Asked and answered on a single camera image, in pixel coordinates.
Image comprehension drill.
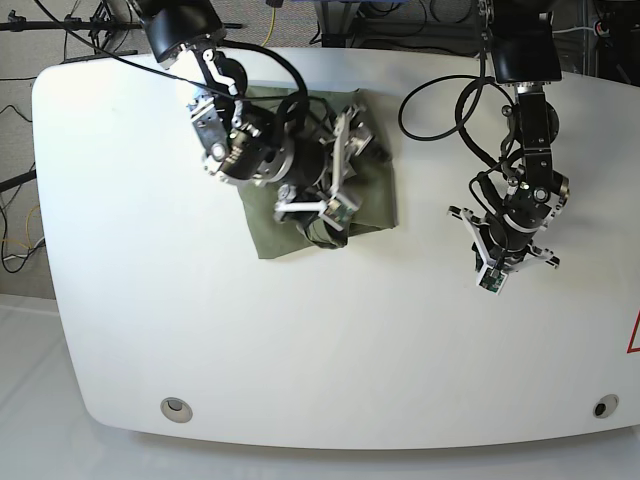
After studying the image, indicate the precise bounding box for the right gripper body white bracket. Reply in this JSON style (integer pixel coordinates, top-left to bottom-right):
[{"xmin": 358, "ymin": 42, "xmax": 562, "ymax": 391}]
[{"xmin": 274, "ymin": 104, "xmax": 371, "ymax": 223}]

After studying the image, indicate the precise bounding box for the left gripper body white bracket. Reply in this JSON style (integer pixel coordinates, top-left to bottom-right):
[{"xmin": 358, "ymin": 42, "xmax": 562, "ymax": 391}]
[{"xmin": 448, "ymin": 206, "xmax": 560, "ymax": 273}]

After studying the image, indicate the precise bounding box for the olive green T-shirt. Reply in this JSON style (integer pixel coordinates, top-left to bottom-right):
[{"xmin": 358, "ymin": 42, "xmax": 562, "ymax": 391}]
[{"xmin": 238, "ymin": 90, "xmax": 398, "ymax": 260}]

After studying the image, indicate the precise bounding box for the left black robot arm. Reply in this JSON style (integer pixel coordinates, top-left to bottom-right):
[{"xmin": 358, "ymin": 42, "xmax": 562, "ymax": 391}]
[{"xmin": 448, "ymin": 1, "xmax": 570, "ymax": 287}]

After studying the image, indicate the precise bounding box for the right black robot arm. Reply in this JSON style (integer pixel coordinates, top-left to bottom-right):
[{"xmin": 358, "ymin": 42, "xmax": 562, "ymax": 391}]
[{"xmin": 129, "ymin": 1, "xmax": 397, "ymax": 260}]

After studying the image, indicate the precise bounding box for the black tripod stand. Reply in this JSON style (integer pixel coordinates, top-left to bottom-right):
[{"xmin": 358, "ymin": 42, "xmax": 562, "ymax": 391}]
[{"xmin": 1, "ymin": 4, "xmax": 246, "ymax": 61}]

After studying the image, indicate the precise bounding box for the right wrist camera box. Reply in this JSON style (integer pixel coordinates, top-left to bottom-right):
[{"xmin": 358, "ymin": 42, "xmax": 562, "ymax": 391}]
[{"xmin": 319, "ymin": 195, "xmax": 360, "ymax": 231}]

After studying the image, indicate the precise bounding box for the yellow cable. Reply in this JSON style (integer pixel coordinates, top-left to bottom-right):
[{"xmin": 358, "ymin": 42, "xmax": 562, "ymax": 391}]
[{"xmin": 259, "ymin": 8, "xmax": 277, "ymax": 49}]

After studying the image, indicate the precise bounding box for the right table cable grommet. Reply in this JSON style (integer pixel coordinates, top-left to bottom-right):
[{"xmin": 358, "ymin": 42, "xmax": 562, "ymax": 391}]
[{"xmin": 593, "ymin": 394, "xmax": 620, "ymax": 419}]

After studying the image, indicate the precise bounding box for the table cable grommet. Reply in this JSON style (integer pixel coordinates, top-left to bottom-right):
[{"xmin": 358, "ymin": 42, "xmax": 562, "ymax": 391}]
[
  {"xmin": 593, "ymin": 394, "xmax": 620, "ymax": 419},
  {"xmin": 160, "ymin": 397, "xmax": 193, "ymax": 424}
]

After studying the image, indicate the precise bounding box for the left table cable grommet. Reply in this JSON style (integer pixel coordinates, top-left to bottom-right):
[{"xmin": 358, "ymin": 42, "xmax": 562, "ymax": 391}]
[{"xmin": 160, "ymin": 397, "xmax": 193, "ymax": 424}]

